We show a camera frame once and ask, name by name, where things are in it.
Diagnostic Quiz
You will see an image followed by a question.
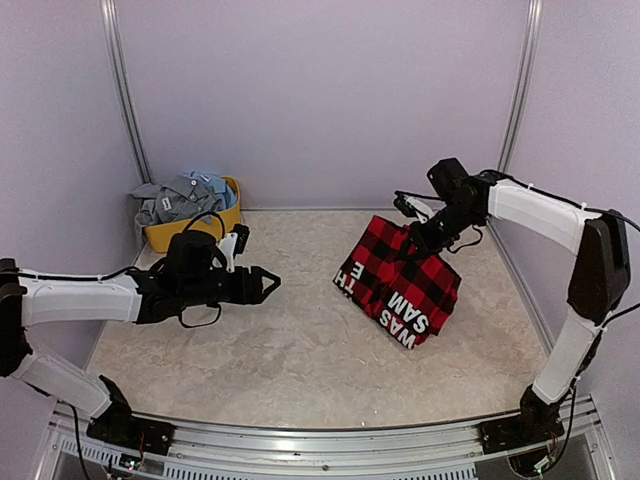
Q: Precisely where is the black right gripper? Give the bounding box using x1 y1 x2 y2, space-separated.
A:
400 201 482 260

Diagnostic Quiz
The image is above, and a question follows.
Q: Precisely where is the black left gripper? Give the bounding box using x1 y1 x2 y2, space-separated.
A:
181 265 281 308

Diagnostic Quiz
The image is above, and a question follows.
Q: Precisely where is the red black plaid shirt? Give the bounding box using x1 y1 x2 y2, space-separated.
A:
333 215 461 350

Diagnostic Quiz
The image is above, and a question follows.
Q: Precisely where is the yellow plastic basket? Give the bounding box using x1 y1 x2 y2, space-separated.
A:
144 176 241 254

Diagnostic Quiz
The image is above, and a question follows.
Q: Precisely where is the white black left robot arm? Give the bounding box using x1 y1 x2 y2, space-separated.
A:
1 230 281 445

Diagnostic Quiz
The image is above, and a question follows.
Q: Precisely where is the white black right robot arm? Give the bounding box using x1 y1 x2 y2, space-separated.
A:
394 158 633 453

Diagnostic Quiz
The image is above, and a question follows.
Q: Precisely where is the light blue shirt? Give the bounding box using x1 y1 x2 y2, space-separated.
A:
185 170 238 210

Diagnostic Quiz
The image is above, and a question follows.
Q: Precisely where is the grey button shirt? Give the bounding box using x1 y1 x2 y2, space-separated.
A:
130 174 224 247

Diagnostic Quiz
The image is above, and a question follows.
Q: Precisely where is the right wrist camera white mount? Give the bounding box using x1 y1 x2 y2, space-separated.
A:
393 191 434 224

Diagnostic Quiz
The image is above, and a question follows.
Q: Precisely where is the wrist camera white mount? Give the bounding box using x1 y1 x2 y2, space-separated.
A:
393 191 434 224
212 224 250 273

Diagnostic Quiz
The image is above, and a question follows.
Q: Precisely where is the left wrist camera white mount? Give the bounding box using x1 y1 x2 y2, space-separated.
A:
212 224 250 273

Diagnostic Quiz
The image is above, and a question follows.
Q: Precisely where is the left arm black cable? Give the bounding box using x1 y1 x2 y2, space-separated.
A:
177 210 226 331

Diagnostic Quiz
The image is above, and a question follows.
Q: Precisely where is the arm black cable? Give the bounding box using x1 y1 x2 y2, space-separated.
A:
599 208 640 321
177 210 226 331

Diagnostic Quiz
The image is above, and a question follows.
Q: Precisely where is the right aluminium corner post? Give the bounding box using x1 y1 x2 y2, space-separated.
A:
498 0 543 173

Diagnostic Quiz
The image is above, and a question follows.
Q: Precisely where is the aluminium corner post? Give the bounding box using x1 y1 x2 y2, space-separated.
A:
99 0 153 183
498 0 543 173

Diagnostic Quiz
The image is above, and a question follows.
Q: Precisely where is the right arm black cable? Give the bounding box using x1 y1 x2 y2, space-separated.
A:
599 208 640 321

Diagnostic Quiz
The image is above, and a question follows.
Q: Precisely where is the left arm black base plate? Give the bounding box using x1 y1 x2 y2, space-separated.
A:
87 417 176 456

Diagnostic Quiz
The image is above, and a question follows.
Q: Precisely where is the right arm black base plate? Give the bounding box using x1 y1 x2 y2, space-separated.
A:
478 416 565 455

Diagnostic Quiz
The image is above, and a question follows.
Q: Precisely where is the aluminium front frame rail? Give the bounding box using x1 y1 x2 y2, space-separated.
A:
30 396 620 479

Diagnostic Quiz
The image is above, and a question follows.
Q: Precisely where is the left aluminium corner post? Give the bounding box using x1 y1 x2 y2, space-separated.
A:
99 0 153 183

